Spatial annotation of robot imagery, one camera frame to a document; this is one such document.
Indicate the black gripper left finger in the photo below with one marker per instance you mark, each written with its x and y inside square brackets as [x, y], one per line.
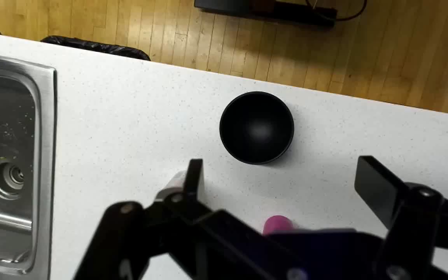
[183, 186]

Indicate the black bowl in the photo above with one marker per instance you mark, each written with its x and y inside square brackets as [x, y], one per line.
[256, 128]

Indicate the stainless steel sink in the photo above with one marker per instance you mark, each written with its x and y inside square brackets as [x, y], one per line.
[28, 106]

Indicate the black floor base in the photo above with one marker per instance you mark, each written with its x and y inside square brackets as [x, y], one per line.
[270, 10]

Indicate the silver soda can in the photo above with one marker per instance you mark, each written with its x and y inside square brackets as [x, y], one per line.
[277, 225]

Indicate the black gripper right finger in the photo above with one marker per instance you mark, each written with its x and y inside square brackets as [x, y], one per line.
[378, 187]

